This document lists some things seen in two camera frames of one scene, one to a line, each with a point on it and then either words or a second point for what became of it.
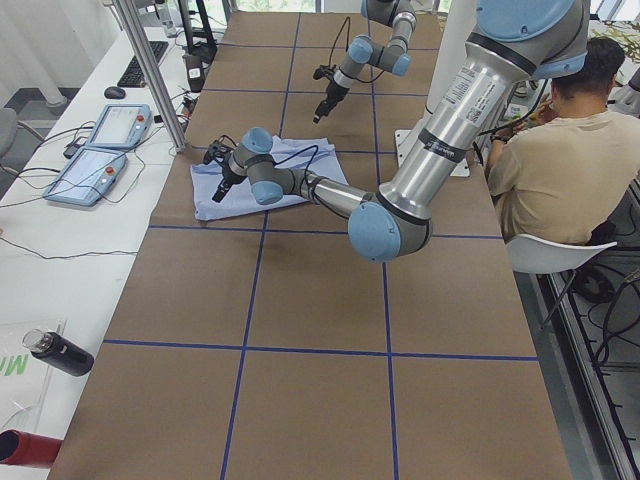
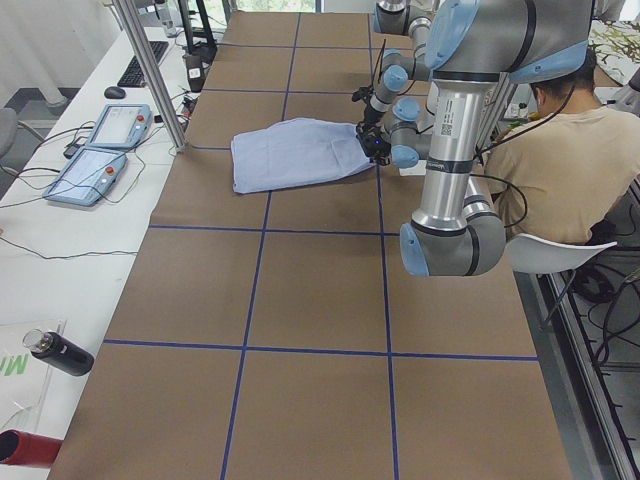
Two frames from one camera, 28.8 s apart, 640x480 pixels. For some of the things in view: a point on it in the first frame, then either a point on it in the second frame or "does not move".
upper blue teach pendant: x=121 y=126 does not move
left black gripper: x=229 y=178 -> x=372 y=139
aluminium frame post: x=126 y=16 does not move
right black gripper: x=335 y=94 -> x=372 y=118
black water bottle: x=58 y=352 does not move
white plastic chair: x=532 y=255 does not move
